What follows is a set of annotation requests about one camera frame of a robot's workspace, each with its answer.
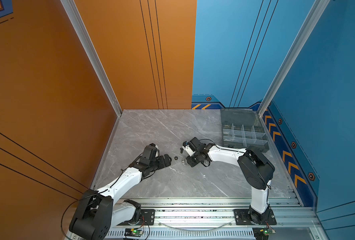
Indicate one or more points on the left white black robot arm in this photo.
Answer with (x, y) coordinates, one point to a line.
(97, 210)

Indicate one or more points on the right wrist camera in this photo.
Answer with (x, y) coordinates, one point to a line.
(189, 151)

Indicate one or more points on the green circuit board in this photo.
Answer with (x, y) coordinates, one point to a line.
(263, 234)
(133, 234)

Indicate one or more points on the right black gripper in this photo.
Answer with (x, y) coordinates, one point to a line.
(190, 162)

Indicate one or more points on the right aluminium corner post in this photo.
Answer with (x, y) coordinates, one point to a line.
(301, 38)

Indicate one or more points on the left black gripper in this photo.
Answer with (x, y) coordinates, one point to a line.
(163, 164)

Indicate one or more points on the aluminium rail frame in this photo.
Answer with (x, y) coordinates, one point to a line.
(213, 218)

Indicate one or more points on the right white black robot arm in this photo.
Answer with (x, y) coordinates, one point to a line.
(256, 168)

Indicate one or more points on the left green circuit board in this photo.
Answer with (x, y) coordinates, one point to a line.
(133, 234)

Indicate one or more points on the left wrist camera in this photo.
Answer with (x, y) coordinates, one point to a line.
(154, 147)

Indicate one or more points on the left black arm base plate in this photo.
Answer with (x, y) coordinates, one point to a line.
(147, 215)

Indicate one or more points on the aluminium corner post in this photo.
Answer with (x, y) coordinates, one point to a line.
(301, 38)
(84, 37)

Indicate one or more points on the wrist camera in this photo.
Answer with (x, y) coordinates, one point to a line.
(189, 151)
(154, 147)

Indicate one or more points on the right green circuit board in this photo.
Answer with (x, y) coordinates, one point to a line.
(263, 234)

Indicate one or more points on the left aluminium corner post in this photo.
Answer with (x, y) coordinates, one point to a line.
(84, 37)

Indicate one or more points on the grey compartment organizer box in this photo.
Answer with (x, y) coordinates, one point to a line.
(241, 128)

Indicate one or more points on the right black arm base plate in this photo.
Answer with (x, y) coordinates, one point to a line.
(251, 217)

